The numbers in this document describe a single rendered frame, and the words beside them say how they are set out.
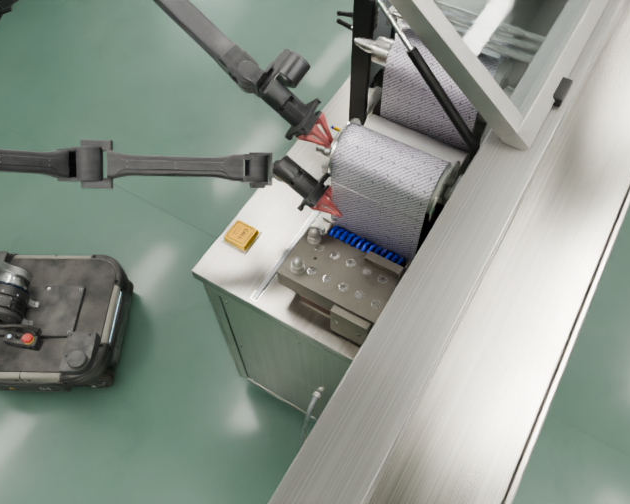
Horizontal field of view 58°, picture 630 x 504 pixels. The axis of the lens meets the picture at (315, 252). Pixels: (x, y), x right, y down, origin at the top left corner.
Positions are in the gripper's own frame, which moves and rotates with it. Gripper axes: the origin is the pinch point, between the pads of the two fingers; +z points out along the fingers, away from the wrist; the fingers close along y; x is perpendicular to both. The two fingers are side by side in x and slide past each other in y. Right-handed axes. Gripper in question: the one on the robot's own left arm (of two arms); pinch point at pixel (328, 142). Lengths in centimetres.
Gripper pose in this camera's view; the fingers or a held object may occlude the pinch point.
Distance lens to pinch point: 138.8
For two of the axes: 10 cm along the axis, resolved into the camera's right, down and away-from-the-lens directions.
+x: 5.4, -0.9, -8.3
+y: -4.4, 8.2, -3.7
